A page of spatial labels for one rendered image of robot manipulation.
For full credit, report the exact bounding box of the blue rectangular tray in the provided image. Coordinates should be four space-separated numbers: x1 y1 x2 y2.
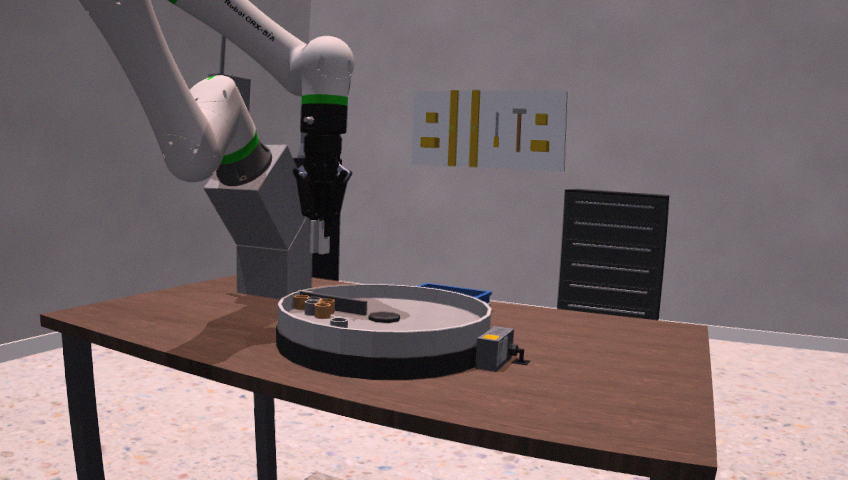
418 283 492 308

